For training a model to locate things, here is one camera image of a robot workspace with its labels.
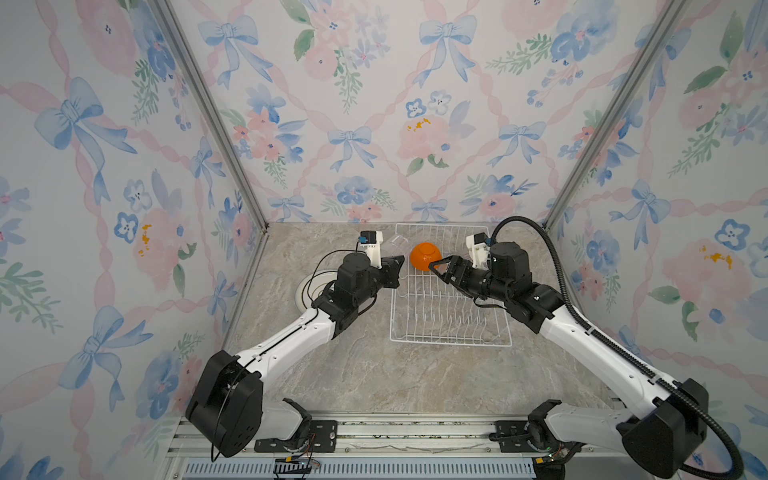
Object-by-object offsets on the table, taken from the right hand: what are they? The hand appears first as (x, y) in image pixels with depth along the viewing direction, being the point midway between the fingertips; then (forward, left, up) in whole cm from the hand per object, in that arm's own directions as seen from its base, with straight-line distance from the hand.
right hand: (436, 268), depth 74 cm
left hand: (+4, +7, 0) cm, 8 cm away
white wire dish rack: (+3, -1, -25) cm, 25 cm away
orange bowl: (+22, 0, -20) cm, 30 cm away
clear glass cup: (+7, +10, 0) cm, 12 cm away
